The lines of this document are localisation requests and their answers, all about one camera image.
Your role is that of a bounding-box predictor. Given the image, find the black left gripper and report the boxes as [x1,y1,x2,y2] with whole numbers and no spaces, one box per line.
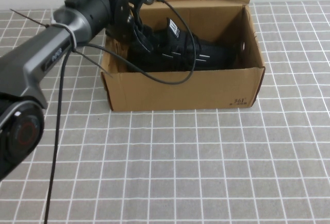
[105,0,156,60]

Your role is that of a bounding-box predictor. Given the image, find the black knit sneaker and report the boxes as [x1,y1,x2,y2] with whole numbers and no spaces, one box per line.
[126,17,239,73]

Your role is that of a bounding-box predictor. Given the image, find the brown cardboard shoe box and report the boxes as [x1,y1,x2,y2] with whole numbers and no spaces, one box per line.
[100,0,266,111]

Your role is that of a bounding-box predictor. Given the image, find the grey white-grid tablecloth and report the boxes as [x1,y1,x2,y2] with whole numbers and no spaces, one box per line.
[0,0,330,224]

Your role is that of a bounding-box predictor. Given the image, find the black left camera cable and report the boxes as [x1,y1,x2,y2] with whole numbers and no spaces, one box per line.
[43,0,197,224]

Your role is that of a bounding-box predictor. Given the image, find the white cable tie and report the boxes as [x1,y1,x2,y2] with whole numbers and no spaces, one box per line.
[50,12,114,78]

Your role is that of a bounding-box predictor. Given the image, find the black cable tie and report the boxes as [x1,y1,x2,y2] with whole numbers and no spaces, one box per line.
[9,9,53,27]

